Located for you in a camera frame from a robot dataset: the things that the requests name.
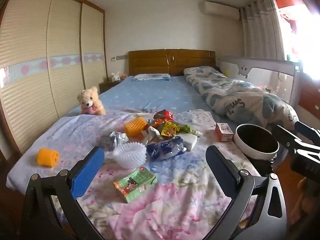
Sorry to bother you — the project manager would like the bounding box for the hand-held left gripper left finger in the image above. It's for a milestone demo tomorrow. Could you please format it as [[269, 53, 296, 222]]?
[[21, 146, 105, 240]]

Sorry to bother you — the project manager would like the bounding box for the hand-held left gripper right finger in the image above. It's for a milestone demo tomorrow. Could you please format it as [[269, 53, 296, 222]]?
[[205, 145, 288, 240]]

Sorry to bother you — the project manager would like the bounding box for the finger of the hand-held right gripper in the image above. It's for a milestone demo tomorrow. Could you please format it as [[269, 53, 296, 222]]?
[[294, 121, 320, 142], [273, 124, 302, 153]]

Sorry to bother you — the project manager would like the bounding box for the white bin with black bag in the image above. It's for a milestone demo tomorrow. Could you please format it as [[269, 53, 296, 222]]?
[[233, 124, 280, 178]]

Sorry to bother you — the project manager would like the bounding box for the small red white box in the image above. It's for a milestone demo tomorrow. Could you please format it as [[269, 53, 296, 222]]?
[[215, 122, 234, 142]]

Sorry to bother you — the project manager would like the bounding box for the white foam block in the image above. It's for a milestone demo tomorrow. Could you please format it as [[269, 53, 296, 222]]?
[[179, 133, 198, 151]]

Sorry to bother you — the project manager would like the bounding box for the silver wrapper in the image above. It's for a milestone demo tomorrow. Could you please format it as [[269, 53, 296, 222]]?
[[101, 131, 129, 152]]

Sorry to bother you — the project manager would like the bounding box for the white foam fruit net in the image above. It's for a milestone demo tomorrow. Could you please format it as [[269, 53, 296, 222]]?
[[112, 142, 147, 169]]

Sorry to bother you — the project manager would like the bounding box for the green drink carton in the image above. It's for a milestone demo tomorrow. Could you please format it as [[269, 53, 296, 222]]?
[[113, 166, 157, 203]]

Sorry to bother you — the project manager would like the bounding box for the green snack wrapper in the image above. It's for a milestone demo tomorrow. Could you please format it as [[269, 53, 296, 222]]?
[[175, 122, 202, 137]]

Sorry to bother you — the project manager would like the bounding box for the blue plastic wrapper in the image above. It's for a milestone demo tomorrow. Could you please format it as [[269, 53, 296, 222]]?
[[146, 136, 187, 161]]

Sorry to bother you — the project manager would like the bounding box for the orange foam net sleeve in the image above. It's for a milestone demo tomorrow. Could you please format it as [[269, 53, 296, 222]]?
[[37, 148, 60, 167], [124, 117, 148, 137]]

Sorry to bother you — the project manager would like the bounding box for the yellow snack wrapper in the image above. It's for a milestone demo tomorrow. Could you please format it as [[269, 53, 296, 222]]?
[[160, 120, 180, 138]]

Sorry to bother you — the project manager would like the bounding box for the white wrapper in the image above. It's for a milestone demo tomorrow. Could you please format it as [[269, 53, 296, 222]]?
[[142, 126, 160, 144]]

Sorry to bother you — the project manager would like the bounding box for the red snack wrapper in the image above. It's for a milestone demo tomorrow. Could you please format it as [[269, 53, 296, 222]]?
[[153, 109, 175, 122]]

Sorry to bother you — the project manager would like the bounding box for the person's right hand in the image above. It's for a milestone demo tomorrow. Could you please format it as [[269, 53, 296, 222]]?
[[291, 177, 315, 230]]

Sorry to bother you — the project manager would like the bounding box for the wooden dresser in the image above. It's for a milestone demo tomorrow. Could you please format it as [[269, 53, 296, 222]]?
[[299, 72, 320, 120]]

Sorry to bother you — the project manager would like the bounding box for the floral blanket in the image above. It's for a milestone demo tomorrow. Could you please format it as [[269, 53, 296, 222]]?
[[6, 110, 260, 240]]

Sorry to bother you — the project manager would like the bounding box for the beige teddy bear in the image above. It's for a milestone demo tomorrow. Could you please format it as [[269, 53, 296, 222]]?
[[77, 86, 106, 116]]

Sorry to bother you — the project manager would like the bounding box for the heart print quilt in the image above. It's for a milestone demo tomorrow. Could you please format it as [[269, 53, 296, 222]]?
[[184, 66, 299, 130]]

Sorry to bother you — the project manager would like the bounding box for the dark wooden nightstand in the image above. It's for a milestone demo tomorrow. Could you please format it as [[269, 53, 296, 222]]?
[[99, 80, 123, 94]]

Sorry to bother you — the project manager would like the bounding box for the blue star bedsheet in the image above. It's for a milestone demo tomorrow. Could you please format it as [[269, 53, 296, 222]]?
[[66, 76, 218, 117]]

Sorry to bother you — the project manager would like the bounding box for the grey patterned curtain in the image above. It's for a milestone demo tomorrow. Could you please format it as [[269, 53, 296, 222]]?
[[240, 0, 285, 60]]

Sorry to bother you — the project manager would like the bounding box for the blue pillow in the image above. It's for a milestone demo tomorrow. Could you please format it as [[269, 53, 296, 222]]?
[[131, 73, 172, 82]]

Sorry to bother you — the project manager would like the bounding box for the red window valance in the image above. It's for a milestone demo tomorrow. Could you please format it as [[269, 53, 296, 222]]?
[[274, 0, 304, 34]]

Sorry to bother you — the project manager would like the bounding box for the wooden bed headboard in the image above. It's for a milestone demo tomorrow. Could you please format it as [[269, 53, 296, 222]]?
[[128, 49, 216, 77]]

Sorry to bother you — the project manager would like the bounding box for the cream sliding door wardrobe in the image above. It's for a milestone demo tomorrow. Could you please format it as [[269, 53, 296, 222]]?
[[0, 0, 105, 160]]

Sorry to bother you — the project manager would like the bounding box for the white air conditioner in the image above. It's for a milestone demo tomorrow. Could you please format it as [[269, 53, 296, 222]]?
[[203, 1, 240, 20]]

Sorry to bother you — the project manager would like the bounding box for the grey bed guard rail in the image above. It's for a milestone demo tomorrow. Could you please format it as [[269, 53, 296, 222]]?
[[216, 55, 303, 105]]

